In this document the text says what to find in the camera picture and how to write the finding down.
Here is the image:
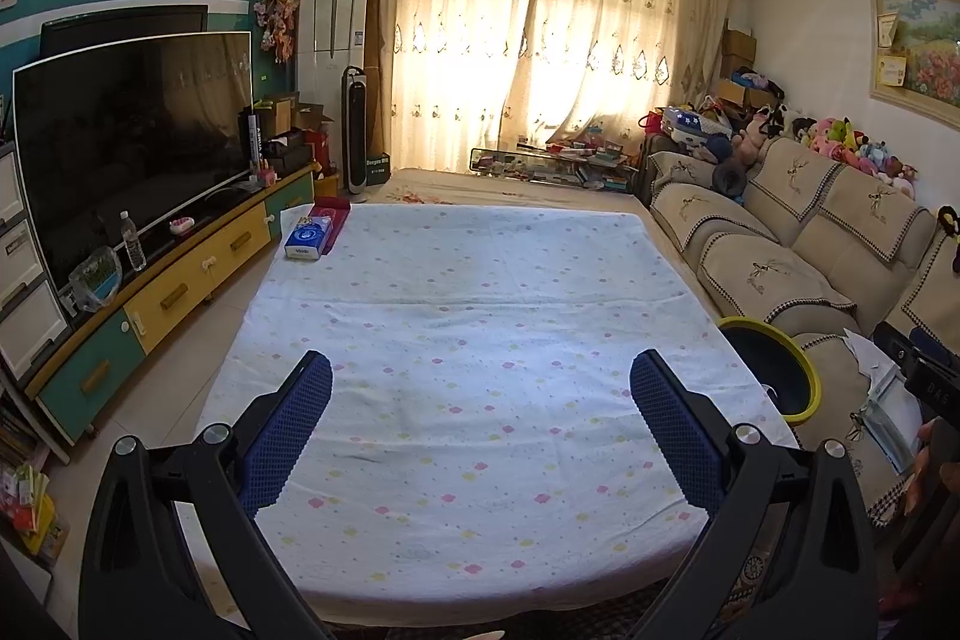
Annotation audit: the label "red box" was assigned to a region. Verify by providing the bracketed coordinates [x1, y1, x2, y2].
[307, 197, 352, 255]

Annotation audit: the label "white dotted tablecloth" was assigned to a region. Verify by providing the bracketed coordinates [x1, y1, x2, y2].
[191, 201, 800, 611]

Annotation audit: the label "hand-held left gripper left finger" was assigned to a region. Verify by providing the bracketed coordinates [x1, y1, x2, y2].
[79, 350, 335, 640]

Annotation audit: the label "black flat screen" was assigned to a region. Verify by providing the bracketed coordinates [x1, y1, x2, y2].
[40, 4, 209, 60]

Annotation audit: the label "white standing air conditioner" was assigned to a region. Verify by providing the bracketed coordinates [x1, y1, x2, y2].
[296, 0, 372, 184]

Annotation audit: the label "blue starry bag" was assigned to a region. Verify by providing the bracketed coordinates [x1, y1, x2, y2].
[664, 104, 725, 142]

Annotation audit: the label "yellow rimmed trash bin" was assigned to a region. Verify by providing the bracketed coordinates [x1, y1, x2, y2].
[716, 315, 822, 427]

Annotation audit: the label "open cardboard boxes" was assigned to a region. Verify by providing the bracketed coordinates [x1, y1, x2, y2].
[255, 92, 335, 135]

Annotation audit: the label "cream embroidered curtain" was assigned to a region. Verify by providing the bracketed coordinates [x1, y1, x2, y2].
[367, 0, 740, 176]

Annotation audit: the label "glass bowl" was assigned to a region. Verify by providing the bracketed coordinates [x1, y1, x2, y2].
[67, 246, 123, 313]

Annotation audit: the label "beige sofa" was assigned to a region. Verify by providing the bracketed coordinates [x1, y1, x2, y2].
[645, 134, 960, 528]

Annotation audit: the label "black tower fan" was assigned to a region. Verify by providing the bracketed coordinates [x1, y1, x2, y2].
[341, 65, 370, 195]

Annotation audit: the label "yellow and black plush toy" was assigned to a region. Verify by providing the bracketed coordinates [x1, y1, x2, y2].
[936, 205, 960, 274]

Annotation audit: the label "clear water bottle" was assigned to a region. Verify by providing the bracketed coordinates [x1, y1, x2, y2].
[118, 210, 147, 272]

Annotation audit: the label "person's right hand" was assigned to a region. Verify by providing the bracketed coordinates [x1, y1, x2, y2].
[910, 419, 947, 513]

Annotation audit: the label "white drawer unit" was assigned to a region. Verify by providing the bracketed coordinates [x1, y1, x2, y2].
[0, 141, 72, 382]

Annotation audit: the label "yellow and green television cabinet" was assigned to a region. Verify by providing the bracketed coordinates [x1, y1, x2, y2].
[26, 160, 316, 446]

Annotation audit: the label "red bag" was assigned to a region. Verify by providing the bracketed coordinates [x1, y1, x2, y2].
[304, 130, 331, 176]

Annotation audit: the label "floral beige sheet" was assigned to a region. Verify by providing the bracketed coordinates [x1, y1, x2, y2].
[367, 166, 638, 208]

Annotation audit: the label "pile of plush toys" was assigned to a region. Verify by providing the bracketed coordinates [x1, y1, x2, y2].
[780, 111, 920, 199]

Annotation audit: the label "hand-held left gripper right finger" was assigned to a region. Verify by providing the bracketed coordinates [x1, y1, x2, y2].
[630, 350, 878, 640]

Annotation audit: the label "framed flower painting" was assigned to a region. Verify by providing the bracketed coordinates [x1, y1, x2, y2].
[868, 0, 960, 109]

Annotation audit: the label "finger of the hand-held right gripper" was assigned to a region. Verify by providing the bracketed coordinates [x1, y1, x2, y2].
[872, 320, 922, 369]

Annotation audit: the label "hanging flower decoration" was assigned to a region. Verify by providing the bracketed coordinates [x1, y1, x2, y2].
[253, 0, 301, 64]

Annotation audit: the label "blue tissue pack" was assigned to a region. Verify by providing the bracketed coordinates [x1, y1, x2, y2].
[283, 216, 335, 261]

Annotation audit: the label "large curved television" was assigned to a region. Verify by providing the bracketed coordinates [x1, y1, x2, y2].
[13, 31, 254, 292]

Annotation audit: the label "cluttered bookshelf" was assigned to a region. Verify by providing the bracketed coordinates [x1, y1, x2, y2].
[0, 377, 68, 566]

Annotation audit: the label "stacked cardboard boxes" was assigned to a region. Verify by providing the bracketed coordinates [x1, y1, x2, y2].
[712, 29, 773, 109]

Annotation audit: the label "pile of papers and bags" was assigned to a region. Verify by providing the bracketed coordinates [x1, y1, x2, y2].
[844, 329, 925, 472]

